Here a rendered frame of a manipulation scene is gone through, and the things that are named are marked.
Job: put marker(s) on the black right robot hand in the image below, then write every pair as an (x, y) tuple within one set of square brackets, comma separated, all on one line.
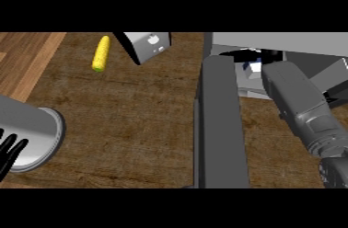
[(271, 55)]

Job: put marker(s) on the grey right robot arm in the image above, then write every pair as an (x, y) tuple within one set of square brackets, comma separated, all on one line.
[(299, 103)]

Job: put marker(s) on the white and blue milk carton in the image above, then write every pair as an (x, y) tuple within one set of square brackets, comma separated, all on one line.
[(252, 71)]

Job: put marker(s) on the grey toaster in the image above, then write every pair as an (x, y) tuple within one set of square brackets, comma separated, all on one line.
[(151, 47)]

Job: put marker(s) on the yellow corn cob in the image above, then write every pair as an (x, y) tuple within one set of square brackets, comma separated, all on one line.
[(101, 55)]

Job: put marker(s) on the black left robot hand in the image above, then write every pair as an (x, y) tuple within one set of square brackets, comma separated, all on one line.
[(6, 155)]

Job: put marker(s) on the grey microwave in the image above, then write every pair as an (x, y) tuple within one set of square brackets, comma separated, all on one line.
[(280, 41)]

